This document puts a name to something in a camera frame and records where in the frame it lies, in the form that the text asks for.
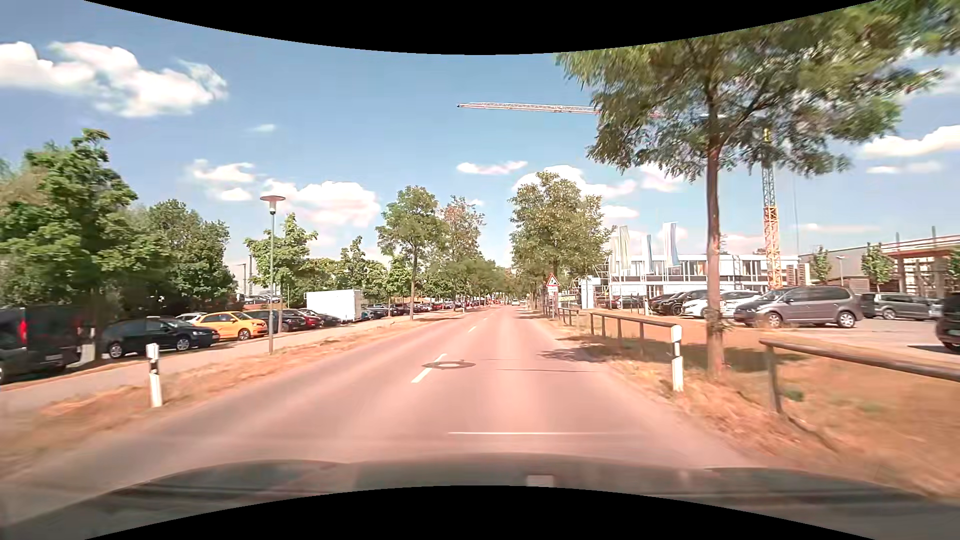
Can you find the yellow construction crane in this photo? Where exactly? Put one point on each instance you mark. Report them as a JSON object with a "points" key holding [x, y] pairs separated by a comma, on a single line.
{"points": [[771, 225]]}

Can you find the yellow car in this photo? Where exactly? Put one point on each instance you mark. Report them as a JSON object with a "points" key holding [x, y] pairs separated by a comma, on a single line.
{"points": [[232, 325]]}

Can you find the black car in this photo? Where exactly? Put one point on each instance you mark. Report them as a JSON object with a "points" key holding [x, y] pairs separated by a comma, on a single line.
{"points": [[154, 335], [671, 301]]}

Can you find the grey car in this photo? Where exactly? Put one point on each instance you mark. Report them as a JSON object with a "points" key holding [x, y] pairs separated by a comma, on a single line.
{"points": [[900, 305]]}

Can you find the road markings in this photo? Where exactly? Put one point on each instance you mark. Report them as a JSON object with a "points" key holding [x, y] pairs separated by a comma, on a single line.
{"points": [[421, 375]]}

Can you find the wooden railing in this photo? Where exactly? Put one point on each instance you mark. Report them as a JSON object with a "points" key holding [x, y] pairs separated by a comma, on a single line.
{"points": [[622, 321], [840, 358]]}

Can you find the large tree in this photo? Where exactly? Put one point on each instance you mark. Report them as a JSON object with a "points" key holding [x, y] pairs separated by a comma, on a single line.
{"points": [[712, 150]]}

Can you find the building under construction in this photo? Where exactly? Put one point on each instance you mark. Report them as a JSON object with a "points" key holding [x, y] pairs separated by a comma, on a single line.
{"points": [[900, 266]]}

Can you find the grey asphalt road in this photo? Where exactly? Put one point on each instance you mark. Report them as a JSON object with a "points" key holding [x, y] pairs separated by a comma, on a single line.
{"points": [[495, 397]]}

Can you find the lamp post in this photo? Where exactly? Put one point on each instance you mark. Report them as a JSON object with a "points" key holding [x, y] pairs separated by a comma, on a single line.
{"points": [[271, 270]]}

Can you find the grey minivan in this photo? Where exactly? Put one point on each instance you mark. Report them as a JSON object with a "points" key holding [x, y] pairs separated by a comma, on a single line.
{"points": [[802, 305]]}

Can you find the row of parked cars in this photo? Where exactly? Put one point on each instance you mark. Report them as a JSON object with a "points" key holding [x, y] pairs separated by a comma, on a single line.
{"points": [[405, 307]]}

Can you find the white car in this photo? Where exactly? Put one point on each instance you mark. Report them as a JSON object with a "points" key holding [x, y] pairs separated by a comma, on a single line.
{"points": [[709, 303]]}

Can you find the white marker post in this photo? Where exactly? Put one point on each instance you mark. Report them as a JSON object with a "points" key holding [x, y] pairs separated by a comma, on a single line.
{"points": [[154, 375], [677, 358]]}

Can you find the car park ground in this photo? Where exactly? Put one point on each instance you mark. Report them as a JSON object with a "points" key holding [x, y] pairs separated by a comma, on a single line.
{"points": [[862, 334]]}

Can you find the white building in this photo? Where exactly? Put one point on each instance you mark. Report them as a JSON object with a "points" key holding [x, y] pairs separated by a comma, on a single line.
{"points": [[675, 274]]}

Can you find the car's own bonnet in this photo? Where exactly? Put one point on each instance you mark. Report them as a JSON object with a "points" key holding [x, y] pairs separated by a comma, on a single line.
{"points": [[480, 476]]}

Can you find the triangular road sign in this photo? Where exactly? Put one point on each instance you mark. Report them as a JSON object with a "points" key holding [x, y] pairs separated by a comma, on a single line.
{"points": [[552, 286]]}

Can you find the black van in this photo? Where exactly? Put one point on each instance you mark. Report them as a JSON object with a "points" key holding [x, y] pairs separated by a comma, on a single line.
{"points": [[34, 341]]}

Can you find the row of trees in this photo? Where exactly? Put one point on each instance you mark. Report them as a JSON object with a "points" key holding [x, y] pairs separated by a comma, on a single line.
{"points": [[555, 229], [150, 232]]}

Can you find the white box trailer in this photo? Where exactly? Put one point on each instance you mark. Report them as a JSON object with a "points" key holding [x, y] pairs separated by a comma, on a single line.
{"points": [[334, 304]]}

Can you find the dark car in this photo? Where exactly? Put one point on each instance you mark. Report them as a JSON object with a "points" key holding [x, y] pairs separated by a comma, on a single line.
{"points": [[950, 322]]}

